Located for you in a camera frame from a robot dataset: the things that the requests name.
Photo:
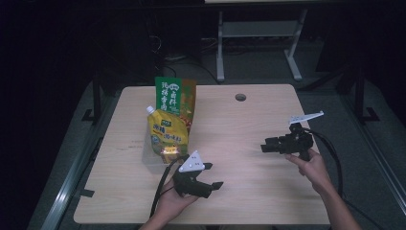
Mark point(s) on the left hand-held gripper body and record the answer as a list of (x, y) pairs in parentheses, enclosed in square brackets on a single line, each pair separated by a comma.
[(191, 185)]

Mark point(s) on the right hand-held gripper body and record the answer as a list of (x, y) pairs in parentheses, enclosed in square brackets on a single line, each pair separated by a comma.
[(297, 142)]

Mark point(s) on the clear plastic container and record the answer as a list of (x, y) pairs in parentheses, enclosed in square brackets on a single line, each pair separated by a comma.
[(151, 159)]

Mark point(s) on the yellow spout pouch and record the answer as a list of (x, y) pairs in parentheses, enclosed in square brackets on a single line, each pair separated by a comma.
[(167, 131)]

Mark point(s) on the person's left hand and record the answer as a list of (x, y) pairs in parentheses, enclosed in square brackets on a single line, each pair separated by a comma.
[(174, 206)]

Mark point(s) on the person's right hand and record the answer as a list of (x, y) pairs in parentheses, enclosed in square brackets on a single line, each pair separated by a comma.
[(314, 172)]

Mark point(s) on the black metal stand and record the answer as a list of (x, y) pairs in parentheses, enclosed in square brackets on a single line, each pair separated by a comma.
[(96, 96), (360, 92)]

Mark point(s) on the aluminium floor rail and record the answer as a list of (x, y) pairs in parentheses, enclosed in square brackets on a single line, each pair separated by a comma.
[(379, 159), (75, 171)]

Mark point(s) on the black table bracket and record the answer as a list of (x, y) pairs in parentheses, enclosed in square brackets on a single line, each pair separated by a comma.
[(86, 193)]

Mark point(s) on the desk with white metal frame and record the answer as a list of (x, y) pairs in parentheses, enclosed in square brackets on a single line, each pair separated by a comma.
[(220, 48)]

